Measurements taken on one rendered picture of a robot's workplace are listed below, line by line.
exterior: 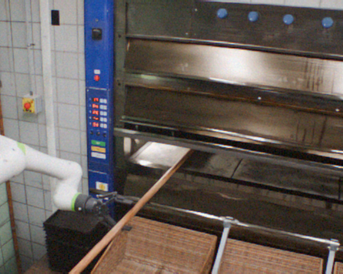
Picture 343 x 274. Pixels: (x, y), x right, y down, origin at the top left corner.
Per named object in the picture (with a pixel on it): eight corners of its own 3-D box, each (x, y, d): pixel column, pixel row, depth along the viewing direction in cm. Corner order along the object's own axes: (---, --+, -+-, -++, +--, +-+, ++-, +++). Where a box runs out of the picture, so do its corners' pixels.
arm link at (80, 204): (73, 216, 206) (72, 199, 202) (86, 205, 215) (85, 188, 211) (84, 219, 203) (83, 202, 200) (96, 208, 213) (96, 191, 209)
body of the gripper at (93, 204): (93, 194, 207) (111, 198, 204) (93, 210, 211) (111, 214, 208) (85, 200, 201) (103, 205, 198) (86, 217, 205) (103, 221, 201)
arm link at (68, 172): (8, 167, 193) (21, 170, 185) (15, 143, 194) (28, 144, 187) (69, 185, 220) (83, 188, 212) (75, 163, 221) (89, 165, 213)
